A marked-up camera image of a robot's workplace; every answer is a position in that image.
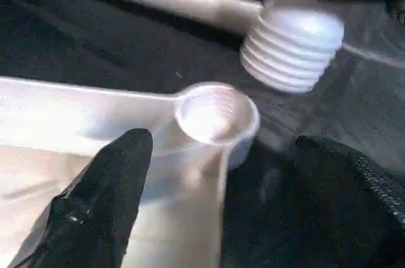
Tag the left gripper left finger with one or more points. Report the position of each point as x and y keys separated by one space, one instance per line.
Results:
x=95 y=204

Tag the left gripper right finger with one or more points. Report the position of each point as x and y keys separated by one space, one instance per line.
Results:
x=348 y=204

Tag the white plastic table top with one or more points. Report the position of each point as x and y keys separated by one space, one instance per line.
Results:
x=126 y=154

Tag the black work mat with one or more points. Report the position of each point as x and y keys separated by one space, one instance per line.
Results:
x=95 y=46

